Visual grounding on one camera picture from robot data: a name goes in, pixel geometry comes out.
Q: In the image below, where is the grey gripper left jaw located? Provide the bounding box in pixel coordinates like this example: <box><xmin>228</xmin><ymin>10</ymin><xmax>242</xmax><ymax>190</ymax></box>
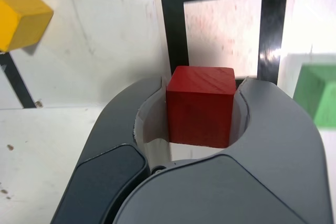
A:
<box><xmin>49</xmin><ymin>76</ymin><xmax>173</xmax><ymax>224</ymax></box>

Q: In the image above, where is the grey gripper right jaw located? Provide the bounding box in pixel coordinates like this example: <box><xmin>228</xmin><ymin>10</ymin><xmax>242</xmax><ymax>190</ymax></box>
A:
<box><xmin>112</xmin><ymin>76</ymin><xmax>330</xmax><ymax>224</ymax></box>

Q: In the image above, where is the red cube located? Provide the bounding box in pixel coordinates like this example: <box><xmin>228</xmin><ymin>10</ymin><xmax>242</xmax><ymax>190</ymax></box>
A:
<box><xmin>165</xmin><ymin>66</ymin><xmax>235</xmax><ymax>149</ymax></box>

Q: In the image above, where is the green cube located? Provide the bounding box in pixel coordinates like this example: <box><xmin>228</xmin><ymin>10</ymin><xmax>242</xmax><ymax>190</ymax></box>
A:
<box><xmin>292</xmin><ymin>62</ymin><xmax>336</xmax><ymax>127</ymax></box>

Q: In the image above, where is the yellow cube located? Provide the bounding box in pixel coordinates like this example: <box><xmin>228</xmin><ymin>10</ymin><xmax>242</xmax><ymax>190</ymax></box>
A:
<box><xmin>0</xmin><ymin>0</ymin><xmax>55</xmax><ymax>52</ymax></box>

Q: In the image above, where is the black tape square outline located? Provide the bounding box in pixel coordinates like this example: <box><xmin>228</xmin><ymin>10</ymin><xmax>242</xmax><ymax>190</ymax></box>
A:
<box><xmin>159</xmin><ymin>0</ymin><xmax>291</xmax><ymax>88</ymax></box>

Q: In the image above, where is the black tape strip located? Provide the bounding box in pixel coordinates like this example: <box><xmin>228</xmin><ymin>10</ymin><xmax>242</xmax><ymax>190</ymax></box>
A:
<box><xmin>0</xmin><ymin>50</ymin><xmax>37</xmax><ymax>109</ymax></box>

